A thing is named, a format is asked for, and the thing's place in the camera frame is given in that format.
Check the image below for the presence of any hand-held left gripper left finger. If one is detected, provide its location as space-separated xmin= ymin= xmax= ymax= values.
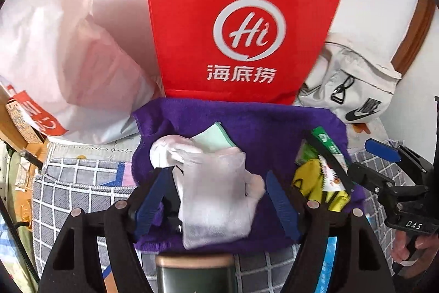
xmin=38 ymin=169 xmax=173 ymax=293

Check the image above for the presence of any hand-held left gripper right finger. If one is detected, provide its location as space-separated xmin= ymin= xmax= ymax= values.
xmin=267 ymin=170 xmax=395 ymax=293

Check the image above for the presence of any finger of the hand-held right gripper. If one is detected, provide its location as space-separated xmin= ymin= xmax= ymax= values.
xmin=364 ymin=138 xmax=433 ymax=184
xmin=347 ymin=163 xmax=399 ymax=202

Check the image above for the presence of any yellow black pouch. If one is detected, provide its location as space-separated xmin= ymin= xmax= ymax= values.
xmin=291 ymin=159 xmax=350 ymax=213

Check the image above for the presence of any green sachet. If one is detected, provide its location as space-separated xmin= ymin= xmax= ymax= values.
xmin=310 ymin=127 xmax=348 ymax=192

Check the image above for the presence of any white sock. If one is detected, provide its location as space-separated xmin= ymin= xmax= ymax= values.
xmin=150 ymin=134 xmax=206 ymax=170
xmin=171 ymin=146 xmax=265 ymax=250

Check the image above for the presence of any purple towel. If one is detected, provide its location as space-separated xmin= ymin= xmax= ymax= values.
xmin=132 ymin=97 xmax=366 ymax=252

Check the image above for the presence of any person's right hand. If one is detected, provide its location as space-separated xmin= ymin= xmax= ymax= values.
xmin=392 ymin=230 xmax=439 ymax=277

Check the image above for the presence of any blue tissue pack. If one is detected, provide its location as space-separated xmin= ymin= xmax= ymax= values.
xmin=319 ymin=214 xmax=376 ymax=293

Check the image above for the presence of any grey checked blanket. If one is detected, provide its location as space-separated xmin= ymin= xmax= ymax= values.
xmin=29 ymin=138 xmax=405 ymax=293

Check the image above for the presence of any dark green tin box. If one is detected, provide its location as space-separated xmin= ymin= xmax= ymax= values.
xmin=154 ymin=253 xmax=239 ymax=293

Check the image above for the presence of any grey waist bag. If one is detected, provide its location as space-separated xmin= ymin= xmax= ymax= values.
xmin=298 ymin=33 xmax=403 ymax=124

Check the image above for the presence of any patterned hardcover book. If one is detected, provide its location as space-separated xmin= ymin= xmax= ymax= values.
xmin=5 ymin=83 xmax=45 ymax=144

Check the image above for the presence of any white plastic shopping bag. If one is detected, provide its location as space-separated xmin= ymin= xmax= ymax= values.
xmin=0 ymin=0 xmax=163 ymax=144

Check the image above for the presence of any wooden nightstand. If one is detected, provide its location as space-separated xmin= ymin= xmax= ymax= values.
xmin=0 ymin=101 xmax=49 ymax=163

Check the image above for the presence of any brown wooden door frame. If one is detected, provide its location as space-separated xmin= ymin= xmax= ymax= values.
xmin=391 ymin=0 xmax=436 ymax=72

